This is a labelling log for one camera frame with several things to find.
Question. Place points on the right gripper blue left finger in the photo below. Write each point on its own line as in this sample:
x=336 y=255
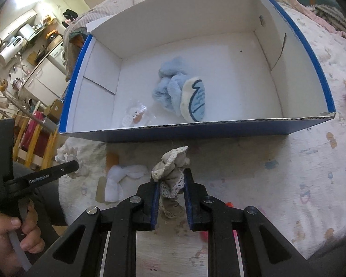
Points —
x=147 y=211

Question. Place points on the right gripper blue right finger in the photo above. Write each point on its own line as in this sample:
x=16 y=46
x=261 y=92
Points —
x=196 y=211

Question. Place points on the beige lace scrunchie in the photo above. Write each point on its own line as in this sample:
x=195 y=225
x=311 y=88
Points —
x=169 y=173

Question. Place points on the white fluffy sock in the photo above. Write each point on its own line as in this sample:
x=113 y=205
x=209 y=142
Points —
x=113 y=189

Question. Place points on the clear plastic bag with trinkets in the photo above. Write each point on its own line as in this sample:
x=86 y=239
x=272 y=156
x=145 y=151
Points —
x=137 y=115

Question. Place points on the light blue fluffy sock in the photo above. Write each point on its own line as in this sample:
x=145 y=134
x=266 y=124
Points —
x=180 y=93

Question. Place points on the pink soft toy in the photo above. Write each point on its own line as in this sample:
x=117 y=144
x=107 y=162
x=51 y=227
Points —
x=204 y=235

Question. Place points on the cream fluffy cloth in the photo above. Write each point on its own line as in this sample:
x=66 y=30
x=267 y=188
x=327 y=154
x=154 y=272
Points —
x=67 y=153

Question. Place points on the cardboard box on floor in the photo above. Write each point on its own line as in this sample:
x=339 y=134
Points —
x=55 y=110

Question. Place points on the white patterned bed quilt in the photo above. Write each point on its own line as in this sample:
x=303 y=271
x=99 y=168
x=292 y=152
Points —
x=298 y=181

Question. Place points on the white water heater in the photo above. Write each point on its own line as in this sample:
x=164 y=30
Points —
x=11 y=50

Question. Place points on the white and blue cardboard box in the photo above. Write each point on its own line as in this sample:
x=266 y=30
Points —
x=260 y=74

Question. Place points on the white washing machine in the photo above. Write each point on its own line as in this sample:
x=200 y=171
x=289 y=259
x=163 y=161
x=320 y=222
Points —
x=58 y=58

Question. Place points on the striped knitted blanket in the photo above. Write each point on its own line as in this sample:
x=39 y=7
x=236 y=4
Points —
x=331 y=15

